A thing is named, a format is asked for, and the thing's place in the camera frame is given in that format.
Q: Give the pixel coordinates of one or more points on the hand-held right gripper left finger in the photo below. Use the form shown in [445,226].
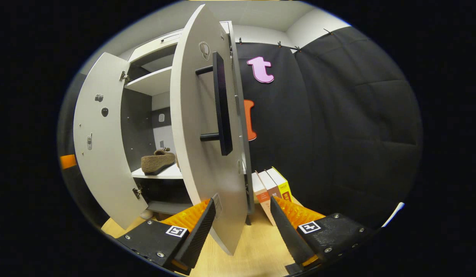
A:
[199,234]

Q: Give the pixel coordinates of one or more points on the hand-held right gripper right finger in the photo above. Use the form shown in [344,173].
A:
[290,238]

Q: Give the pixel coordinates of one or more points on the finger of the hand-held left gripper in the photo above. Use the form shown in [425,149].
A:
[68,162]

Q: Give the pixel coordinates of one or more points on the white cabinet door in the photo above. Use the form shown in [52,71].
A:
[107,173]
[195,173]

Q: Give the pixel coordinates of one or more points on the white shoe cabinet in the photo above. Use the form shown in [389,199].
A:
[136,127]

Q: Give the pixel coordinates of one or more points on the brown fuzzy shoe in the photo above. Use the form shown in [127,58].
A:
[157,162]

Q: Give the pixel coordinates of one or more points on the metal door hinge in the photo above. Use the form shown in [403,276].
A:
[124,76]
[137,192]

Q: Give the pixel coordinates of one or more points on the white cabinet drawer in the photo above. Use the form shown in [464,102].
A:
[157,48]

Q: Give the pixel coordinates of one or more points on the orange and white box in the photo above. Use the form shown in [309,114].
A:
[264,200]

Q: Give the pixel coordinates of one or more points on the yellow box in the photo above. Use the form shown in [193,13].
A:
[283,184]

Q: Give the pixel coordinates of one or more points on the brown and white box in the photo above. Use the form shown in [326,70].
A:
[270,184]

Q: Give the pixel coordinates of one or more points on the black backdrop cloth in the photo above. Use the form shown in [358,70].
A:
[338,134]

